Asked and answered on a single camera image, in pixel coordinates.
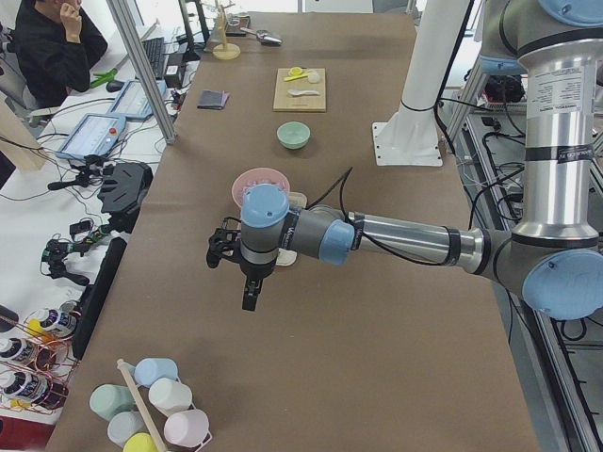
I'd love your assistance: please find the grey plastic cup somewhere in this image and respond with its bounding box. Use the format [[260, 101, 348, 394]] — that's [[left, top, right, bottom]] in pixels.
[[107, 412, 146, 447]]

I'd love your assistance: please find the black flat bar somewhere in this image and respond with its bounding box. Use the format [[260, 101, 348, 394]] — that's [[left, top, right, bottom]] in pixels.
[[72, 237, 127, 361]]

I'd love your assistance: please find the green ceramic bowl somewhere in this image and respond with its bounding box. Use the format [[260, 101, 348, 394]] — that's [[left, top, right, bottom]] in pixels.
[[276, 121, 311, 150]]

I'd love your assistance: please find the blue teach pendant far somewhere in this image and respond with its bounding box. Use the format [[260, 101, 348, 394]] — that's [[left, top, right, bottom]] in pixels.
[[107, 80, 153, 121]]

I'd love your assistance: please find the folded dark cloth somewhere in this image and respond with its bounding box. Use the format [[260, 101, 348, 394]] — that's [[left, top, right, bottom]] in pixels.
[[197, 89, 230, 110]]

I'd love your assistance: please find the white ceramic spoon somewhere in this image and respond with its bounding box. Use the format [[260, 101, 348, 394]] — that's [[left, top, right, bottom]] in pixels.
[[287, 89, 320, 97]]

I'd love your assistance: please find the blue plastic cup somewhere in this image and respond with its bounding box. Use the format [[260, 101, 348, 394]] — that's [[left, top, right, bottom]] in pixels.
[[134, 358, 179, 388]]

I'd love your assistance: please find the pink bowl of ice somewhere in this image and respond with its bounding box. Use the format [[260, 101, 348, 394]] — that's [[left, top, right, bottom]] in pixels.
[[231, 168, 290, 207]]

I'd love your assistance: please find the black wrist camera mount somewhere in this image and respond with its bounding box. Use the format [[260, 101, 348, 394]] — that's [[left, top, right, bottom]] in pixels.
[[206, 217, 242, 268]]

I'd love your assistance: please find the metal ice scoop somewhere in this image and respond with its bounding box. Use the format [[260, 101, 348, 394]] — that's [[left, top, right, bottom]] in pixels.
[[240, 27, 283, 46]]

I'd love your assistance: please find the white round food toy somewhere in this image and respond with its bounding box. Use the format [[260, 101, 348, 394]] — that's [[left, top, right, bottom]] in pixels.
[[306, 71, 321, 84]]

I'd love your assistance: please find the black keyboard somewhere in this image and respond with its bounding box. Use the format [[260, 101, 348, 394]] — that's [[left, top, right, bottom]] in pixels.
[[141, 37, 166, 79]]

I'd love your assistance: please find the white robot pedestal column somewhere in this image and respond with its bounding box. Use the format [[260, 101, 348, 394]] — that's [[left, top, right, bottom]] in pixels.
[[372, 0, 473, 167]]

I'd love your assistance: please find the green plastic cup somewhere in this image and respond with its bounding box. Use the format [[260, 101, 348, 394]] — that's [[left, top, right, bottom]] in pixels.
[[89, 384, 135, 421]]

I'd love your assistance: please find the wooden mug tree stand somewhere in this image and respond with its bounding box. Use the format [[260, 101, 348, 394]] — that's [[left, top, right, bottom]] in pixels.
[[204, 1, 240, 60]]

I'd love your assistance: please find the pink plastic cup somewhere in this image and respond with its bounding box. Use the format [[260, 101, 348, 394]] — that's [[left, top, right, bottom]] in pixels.
[[164, 409, 212, 447]]

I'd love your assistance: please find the seated person in black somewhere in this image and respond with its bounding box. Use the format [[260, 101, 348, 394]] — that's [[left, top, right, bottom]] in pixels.
[[14, 1, 108, 107]]

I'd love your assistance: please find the yellow lemon slice toy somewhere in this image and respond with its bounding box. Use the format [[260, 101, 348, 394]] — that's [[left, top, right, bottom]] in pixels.
[[283, 67, 309, 82]]

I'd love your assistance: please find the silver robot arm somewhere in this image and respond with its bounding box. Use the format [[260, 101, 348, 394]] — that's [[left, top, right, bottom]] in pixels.
[[235, 1, 602, 320]]

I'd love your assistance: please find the blue teach pendant near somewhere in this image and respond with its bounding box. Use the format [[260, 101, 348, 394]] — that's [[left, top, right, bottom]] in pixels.
[[56, 113, 126, 160]]

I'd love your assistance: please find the yellow plastic cup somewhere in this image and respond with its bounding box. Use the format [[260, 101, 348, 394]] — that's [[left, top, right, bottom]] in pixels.
[[122, 432, 158, 452]]

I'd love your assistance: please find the blue teach pendant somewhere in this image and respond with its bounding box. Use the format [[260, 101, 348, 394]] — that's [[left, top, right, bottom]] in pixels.
[[56, 113, 126, 160], [107, 80, 153, 121]]

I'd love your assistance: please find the wooden cup rack rod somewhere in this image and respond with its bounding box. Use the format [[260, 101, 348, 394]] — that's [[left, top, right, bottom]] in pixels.
[[117, 359, 168, 452]]

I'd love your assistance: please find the copper wire bottle rack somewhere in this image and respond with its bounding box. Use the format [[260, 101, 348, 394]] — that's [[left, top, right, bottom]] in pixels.
[[1, 303, 80, 415]]

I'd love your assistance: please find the bamboo cutting board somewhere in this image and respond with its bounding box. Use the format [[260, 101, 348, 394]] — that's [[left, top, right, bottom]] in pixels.
[[272, 68, 327, 112]]

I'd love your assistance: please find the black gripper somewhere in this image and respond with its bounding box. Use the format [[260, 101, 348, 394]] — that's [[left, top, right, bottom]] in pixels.
[[239, 259, 274, 312]]

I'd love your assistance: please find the white plastic cup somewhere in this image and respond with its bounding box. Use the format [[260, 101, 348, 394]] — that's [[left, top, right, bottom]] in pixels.
[[148, 378, 193, 416]]

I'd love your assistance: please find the aluminium frame post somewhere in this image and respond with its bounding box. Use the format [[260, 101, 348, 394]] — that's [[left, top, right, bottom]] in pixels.
[[106, 0, 176, 145]]

